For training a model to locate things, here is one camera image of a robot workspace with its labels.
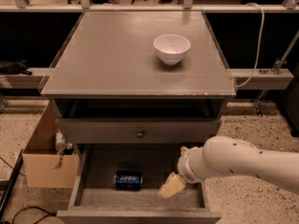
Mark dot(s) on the white ceramic bowl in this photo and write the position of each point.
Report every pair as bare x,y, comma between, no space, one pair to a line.
171,49

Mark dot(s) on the metal railing frame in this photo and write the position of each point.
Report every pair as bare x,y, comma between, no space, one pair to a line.
217,6

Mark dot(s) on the cardboard box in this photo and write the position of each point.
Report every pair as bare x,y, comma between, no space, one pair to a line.
44,166

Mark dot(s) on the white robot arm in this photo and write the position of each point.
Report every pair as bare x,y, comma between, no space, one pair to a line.
224,156

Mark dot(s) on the open grey middle drawer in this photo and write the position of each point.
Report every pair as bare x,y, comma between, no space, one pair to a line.
96,200

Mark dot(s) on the blue pepsi can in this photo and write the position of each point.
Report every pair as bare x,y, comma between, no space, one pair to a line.
128,180

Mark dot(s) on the white bottle in box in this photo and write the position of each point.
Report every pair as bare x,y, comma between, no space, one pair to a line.
59,142

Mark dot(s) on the closed grey top drawer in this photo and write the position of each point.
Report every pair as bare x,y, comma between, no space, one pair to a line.
123,131

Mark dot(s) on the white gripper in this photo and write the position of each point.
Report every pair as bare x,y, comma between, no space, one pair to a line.
186,169

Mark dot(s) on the round brass drawer knob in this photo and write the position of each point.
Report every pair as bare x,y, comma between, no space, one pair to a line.
140,134

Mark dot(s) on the grey wooden drawer cabinet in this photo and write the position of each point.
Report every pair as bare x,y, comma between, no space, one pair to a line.
110,70

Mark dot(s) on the black flat bar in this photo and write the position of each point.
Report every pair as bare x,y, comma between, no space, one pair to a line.
7,186

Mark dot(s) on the black object on ledge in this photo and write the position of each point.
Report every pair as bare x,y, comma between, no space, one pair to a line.
14,68

